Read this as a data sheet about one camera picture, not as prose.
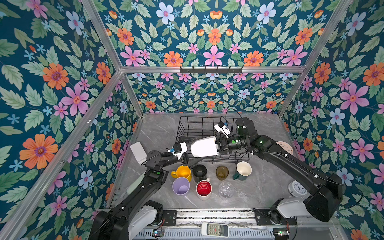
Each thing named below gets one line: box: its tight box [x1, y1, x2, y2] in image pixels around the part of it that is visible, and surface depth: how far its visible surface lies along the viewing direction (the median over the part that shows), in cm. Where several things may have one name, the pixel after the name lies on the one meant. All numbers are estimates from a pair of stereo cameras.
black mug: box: [192, 164, 207, 183], surface depth 83 cm
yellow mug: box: [171, 165, 192, 182], surface depth 83 cm
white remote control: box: [201, 222, 230, 238], surface depth 71 cm
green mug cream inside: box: [232, 161, 253, 181], surface depth 83 cm
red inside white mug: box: [195, 177, 213, 201], surface depth 79 cm
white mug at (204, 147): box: [191, 135, 219, 158], surface depth 63 cm
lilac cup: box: [172, 177, 191, 195], surface depth 75 cm
